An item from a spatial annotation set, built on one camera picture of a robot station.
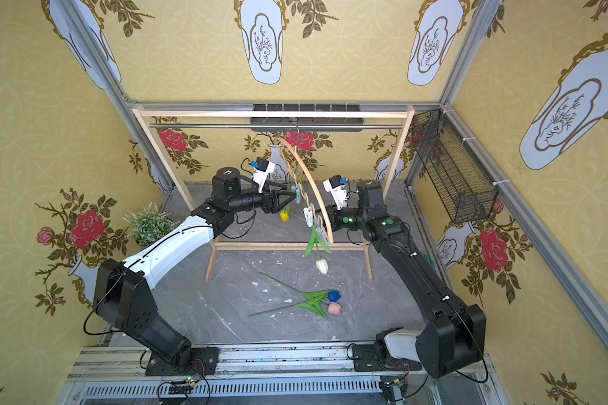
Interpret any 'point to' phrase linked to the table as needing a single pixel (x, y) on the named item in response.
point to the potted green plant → (149, 224)
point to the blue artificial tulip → (316, 296)
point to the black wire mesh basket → (469, 190)
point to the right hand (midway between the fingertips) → (310, 219)
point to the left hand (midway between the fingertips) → (294, 192)
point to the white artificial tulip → (321, 264)
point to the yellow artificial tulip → (284, 214)
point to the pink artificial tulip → (316, 305)
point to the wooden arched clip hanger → (310, 217)
